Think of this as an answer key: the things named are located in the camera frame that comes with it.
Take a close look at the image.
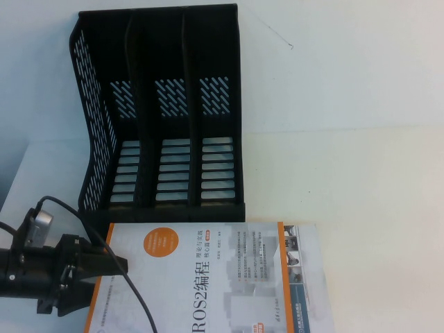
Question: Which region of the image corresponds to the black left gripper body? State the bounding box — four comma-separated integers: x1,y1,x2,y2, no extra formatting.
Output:
36,234,92,316

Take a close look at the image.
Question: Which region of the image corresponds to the black camera cable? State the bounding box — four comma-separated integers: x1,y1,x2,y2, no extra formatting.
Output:
34,196,157,333

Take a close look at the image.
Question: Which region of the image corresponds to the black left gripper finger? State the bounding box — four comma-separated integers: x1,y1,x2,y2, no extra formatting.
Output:
55,275,102,317
79,252,130,278

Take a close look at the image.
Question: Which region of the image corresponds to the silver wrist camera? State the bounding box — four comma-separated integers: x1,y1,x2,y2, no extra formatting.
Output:
10,207,56,250

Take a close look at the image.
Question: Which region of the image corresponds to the grey car suspension book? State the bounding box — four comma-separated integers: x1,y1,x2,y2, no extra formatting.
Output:
279,223,336,333

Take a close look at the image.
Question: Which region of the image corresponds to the white orange ROS2 book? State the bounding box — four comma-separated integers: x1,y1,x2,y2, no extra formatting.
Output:
83,221,303,333

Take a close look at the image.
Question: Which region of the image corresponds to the black plastic book stand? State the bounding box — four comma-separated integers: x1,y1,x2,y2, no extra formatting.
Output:
68,3,247,240

